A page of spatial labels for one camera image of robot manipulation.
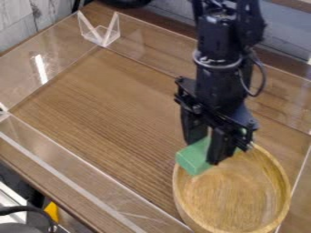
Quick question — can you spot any brown wooden bowl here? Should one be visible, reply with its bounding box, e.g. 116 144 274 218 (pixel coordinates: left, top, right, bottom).
172 146 291 233

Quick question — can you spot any clear acrylic corner bracket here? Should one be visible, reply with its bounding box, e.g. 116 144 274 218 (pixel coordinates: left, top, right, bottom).
76 12 120 47

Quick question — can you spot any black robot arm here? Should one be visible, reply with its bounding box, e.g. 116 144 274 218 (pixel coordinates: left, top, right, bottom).
175 0 266 165

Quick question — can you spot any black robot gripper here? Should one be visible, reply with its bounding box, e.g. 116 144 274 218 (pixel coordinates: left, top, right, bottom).
174 65 259 165

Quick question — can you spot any green rectangular block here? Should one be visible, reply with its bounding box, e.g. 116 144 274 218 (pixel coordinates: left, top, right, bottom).
175 127 250 177

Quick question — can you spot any yellow sticker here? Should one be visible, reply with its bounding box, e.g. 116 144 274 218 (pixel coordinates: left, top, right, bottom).
44 201 60 223

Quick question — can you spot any black cable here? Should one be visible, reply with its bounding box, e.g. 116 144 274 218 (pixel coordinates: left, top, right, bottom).
0 205 59 233

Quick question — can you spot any clear acrylic front wall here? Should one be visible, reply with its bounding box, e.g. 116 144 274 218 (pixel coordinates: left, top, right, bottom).
0 104 192 233

